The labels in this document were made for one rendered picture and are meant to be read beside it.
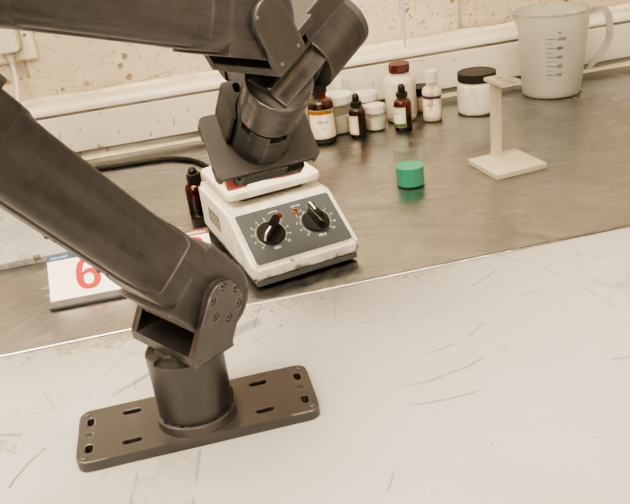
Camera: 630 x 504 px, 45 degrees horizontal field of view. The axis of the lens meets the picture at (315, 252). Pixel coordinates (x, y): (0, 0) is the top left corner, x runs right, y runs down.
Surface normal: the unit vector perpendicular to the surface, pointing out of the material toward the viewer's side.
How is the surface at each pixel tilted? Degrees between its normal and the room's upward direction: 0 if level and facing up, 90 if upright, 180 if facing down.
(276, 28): 90
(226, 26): 93
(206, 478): 0
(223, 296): 90
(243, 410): 0
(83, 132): 90
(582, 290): 0
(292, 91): 50
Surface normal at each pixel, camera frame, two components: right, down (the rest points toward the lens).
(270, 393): -0.11, -0.89
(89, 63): 0.22, 0.40
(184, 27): 0.60, 0.29
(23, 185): 0.76, 0.32
